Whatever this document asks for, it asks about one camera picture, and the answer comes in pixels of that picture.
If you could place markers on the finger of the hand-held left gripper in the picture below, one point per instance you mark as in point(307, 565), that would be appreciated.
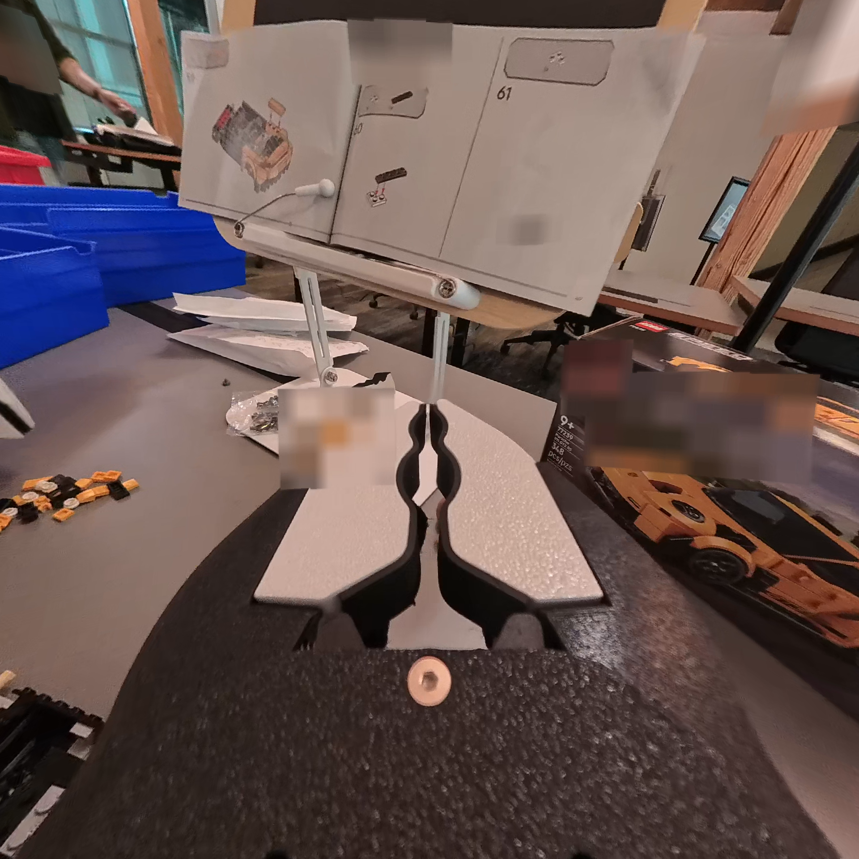
point(10, 416)

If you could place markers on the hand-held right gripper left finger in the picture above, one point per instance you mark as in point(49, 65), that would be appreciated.
point(349, 543)

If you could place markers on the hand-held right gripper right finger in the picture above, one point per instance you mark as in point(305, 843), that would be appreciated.
point(517, 523)

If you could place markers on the blue plastic bin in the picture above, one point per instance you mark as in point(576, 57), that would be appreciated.
point(47, 302)
point(168, 255)

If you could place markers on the partly built black model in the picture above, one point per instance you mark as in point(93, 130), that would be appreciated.
point(33, 745)

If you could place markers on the lego instruction booklet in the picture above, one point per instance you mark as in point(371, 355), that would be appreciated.
point(570, 188)

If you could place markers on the small pile of lego pieces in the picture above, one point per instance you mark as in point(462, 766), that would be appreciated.
point(94, 493)

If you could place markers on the black lego set box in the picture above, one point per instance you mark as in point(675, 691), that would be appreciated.
point(738, 537)

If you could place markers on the clear bag of black parts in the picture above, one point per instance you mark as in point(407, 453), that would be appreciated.
point(258, 416)

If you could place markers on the black office chair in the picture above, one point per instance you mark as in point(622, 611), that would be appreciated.
point(550, 342)

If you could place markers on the white paper bag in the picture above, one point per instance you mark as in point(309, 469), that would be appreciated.
point(268, 312)
point(255, 349)

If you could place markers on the red plastic bin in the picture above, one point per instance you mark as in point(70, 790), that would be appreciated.
point(23, 168)

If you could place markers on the grey desk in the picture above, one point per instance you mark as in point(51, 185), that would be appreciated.
point(805, 302)
point(671, 298)

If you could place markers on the white book stand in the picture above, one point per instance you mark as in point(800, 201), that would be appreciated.
point(362, 268)

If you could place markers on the cluttered desk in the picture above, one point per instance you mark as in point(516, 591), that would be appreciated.
point(121, 154)

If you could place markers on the pale wooden chair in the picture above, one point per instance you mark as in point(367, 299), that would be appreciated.
point(627, 235)

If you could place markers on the monitor on stand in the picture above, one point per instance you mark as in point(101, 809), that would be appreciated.
point(725, 208)

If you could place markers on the black slanted pole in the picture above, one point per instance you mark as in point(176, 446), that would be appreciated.
point(805, 248)

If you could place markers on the black wall device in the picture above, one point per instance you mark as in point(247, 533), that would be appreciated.
point(652, 215)

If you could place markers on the wooden post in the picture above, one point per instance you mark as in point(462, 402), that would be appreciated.
point(772, 215)
point(158, 67)

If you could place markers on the dark board with wooden frame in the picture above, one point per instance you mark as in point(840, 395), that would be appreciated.
point(470, 10)

